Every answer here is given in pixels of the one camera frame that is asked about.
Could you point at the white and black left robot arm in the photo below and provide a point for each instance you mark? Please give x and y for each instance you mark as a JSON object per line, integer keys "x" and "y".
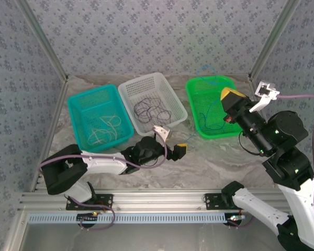
{"x": 104, "y": 162}

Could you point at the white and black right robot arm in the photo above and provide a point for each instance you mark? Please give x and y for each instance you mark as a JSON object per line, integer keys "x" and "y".
{"x": 256, "y": 206}

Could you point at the green plastic basket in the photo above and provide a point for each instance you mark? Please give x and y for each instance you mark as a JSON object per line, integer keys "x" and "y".
{"x": 199, "y": 104}

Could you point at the white plastic basket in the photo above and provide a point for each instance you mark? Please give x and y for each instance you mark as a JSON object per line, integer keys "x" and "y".
{"x": 151, "y": 86}

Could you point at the teal plastic basket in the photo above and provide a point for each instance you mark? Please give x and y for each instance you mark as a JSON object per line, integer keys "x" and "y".
{"x": 94, "y": 104}

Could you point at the small black controller board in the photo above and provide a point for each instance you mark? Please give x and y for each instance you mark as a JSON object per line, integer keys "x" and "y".
{"x": 235, "y": 219}
{"x": 87, "y": 219}

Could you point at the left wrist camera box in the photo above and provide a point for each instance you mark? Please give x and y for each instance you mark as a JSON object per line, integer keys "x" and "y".
{"x": 161, "y": 130}

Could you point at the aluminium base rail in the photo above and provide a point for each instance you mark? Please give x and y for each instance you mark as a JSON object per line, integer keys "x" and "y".
{"x": 159, "y": 200}

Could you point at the aluminium frame post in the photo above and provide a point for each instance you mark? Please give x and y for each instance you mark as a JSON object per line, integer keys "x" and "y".
{"x": 42, "y": 41}
{"x": 274, "y": 36}

